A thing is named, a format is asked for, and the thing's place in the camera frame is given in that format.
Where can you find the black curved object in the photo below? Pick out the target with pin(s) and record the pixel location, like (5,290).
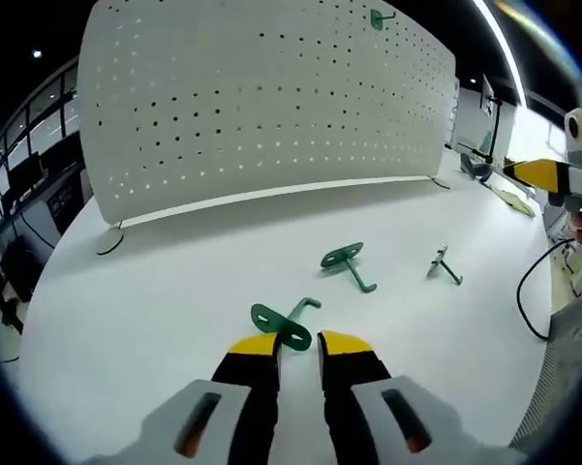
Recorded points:
(474,169)

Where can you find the dark equipment cabinet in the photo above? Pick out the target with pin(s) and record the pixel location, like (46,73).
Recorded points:
(65,203)

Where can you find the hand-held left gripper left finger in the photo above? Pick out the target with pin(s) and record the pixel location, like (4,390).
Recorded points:
(242,387)

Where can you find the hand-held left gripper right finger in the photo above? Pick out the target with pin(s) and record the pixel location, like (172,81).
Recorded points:
(358,387)

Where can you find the person's right hand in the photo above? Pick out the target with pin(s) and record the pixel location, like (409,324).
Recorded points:
(581,227)

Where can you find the black stand with screen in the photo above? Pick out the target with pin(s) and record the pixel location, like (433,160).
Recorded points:
(496,126)

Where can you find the green hook assembly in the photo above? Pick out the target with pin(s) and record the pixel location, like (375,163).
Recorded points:
(376,19)
(438,262)
(341,254)
(266,316)

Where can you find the white mesh office chair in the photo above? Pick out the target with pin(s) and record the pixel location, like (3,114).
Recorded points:
(561,368)

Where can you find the yellow-green cloth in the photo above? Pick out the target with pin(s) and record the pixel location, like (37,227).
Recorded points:
(515,201)

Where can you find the white perforated mounting plate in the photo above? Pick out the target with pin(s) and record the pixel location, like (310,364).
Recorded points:
(271,97)

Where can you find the long ceiling light strip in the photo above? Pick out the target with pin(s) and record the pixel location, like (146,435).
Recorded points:
(506,53)

